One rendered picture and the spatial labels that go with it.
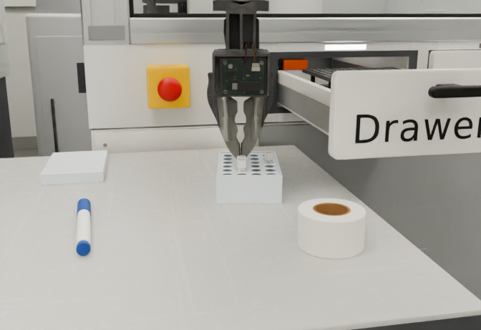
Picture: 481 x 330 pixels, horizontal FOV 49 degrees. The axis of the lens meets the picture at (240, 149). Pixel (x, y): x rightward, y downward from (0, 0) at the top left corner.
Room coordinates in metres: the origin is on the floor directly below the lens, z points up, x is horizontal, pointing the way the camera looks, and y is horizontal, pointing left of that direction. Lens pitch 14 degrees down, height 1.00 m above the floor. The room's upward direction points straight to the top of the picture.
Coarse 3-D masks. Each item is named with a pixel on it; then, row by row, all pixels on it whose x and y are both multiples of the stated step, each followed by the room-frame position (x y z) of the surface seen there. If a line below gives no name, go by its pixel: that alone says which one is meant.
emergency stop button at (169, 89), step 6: (168, 78) 0.87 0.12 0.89; (174, 78) 0.88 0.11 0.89; (162, 84) 0.87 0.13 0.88; (168, 84) 0.87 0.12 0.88; (174, 84) 0.87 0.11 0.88; (180, 84) 0.88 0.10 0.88; (162, 90) 0.87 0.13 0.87; (168, 90) 0.87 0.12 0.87; (174, 90) 0.87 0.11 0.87; (180, 90) 0.87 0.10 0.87; (162, 96) 0.87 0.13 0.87; (168, 96) 0.87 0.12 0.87; (174, 96) 0.87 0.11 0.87
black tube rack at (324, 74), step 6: (306, 72) 0.94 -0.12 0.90; (312, 72) 0.91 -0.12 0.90; (318, 72) 0.91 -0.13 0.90; (324, 72) 0.91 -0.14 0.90; (330, 72) 0.90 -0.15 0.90; (312, 78) 0.95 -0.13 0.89; (324, 78) 0.85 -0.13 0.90; (330, 78) 0.82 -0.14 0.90; (324, 84) 0.97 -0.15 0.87; (330, 84) 0.86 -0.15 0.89
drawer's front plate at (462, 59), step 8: (432, 56) 1.02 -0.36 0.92; (440, 56) 1.02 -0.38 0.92; (448, 56) 1.02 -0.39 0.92; (456, 56) 1.02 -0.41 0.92; (464, 56) 1.03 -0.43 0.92; (472, 56) 1.03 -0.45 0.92; (480, 56) 1.03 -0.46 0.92; (432, 64) 1.02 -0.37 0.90; (440, 64) 1.02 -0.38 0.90; (448, 64) 1.02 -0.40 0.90; (456, 64) 1.02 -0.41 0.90; (464, 64) 1.03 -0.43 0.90; (472, 64) 1.03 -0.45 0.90; (480, 64) 1.03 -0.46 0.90
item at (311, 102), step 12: (288, 72) 1.00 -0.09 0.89; (300, 72) 1.00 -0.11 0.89; (288, 84) 0.91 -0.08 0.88; (300, 84) 0.85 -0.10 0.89; (312, 84) 0.79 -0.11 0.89; (288, 96) 0.90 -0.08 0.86; (300, 96) 0.84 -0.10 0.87; (312, 96) 0.79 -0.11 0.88; (324, 96) 0.73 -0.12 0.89; (288, 108) 0.90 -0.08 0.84; (300, 108) 0.84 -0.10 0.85; (312, 108) 0.78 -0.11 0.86; (324, 108) 0.73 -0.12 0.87; (312, 120) 0.78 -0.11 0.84; (324, 120) 0.72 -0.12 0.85; (324, 132) 0.73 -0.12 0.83
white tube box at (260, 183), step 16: (224, 160) 0.72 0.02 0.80; (256, 160) 0.72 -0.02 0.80; (224, 176) 0.64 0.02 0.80; (240, 176) 0.64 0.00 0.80; (256, 176) 0.64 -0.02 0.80; (272, 176) 0.64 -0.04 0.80; (224, 192) 0.64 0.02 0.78; (240, 192) 0.64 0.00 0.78; (256, 192) 0.64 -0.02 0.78; (272, 192) 0.64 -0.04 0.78
